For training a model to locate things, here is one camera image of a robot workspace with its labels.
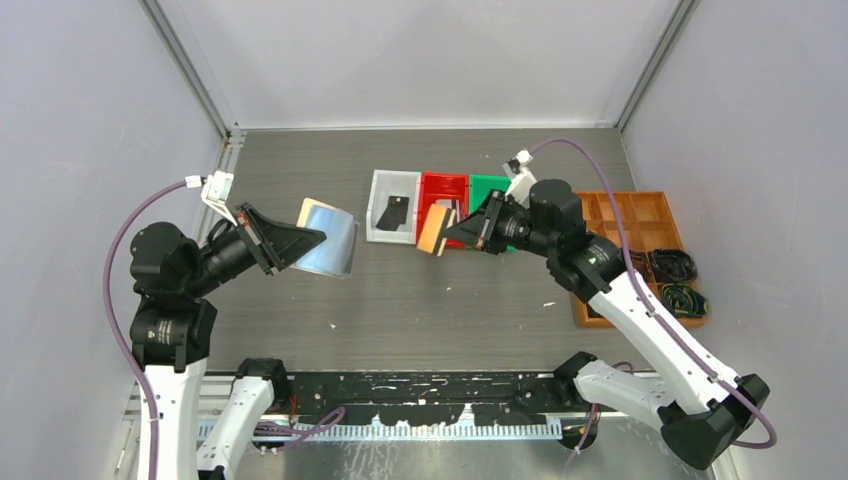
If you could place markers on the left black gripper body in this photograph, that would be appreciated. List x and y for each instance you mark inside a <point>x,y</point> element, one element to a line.
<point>224,257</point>

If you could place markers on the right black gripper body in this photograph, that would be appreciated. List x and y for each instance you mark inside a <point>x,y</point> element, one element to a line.
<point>514,227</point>

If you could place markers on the orange credit card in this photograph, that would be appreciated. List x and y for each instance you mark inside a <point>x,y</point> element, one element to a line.
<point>438,220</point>

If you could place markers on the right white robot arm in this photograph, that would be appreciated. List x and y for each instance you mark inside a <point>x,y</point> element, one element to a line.
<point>699,405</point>

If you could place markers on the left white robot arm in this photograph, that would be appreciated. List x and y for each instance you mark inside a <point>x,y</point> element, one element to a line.
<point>171,340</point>

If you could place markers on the black card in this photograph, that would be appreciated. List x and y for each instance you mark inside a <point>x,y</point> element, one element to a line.
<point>394,215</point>

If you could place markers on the green plastic bin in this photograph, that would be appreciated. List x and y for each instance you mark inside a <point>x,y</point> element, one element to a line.
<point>487,189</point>

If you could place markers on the red plastic bin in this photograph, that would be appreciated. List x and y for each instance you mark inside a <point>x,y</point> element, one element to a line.
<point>449,189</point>

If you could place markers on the white plastic bin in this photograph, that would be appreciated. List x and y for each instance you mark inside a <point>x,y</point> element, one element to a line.
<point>384,184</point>

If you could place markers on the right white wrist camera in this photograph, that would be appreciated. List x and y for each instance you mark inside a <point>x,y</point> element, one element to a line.
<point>521,178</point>

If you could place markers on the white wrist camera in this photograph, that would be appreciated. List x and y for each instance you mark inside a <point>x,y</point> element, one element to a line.
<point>215,190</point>
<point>521,178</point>

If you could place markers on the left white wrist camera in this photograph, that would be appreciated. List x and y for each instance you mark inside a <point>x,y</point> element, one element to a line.
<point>215,190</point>

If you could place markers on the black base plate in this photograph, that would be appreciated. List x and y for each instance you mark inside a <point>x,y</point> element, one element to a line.
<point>421,399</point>

